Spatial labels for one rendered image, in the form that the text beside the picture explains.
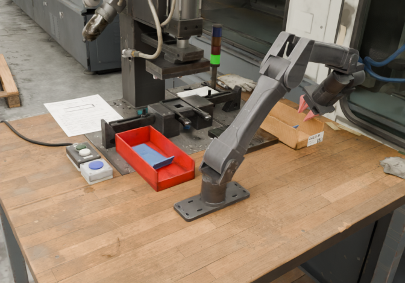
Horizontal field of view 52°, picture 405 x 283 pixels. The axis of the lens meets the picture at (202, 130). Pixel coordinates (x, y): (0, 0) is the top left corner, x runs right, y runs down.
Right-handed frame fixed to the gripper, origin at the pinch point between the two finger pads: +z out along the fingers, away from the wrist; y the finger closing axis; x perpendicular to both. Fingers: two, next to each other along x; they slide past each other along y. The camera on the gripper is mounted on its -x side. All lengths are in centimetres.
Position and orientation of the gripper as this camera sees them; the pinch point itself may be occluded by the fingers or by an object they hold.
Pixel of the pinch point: (303, 115)
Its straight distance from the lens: 137.0
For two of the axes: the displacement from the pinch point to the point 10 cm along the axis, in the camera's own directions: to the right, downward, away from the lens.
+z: -3.7, 5.4, 7.5
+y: -4.4, -8.2, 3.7
